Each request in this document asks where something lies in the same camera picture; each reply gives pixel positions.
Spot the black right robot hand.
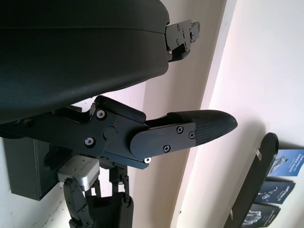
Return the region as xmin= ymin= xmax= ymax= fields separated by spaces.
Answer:
xmin=44 ymin=145 xmax=135 ymax=228

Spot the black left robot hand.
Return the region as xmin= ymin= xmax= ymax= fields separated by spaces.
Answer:
xmin=0 ymin=0 xmax=238 ymax=171

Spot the small silver depth camera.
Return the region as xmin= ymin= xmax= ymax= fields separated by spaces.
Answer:
xmin=57 ymin=155 xmax=100 ymax=192

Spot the black display stand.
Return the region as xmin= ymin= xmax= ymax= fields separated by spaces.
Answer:
xmin=220 ymin=132 xmax=280 ymax=228

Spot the dark blue robot brochure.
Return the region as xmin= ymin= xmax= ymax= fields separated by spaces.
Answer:
xmin=241 ymin=202 xmax=282 ymax=228
xmin=257 ymin=181 xmax=296 ymax=205

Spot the light blue robot brochure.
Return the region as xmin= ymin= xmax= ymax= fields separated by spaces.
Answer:
xmin=267 ymin=149 xmax=304 ymax=178

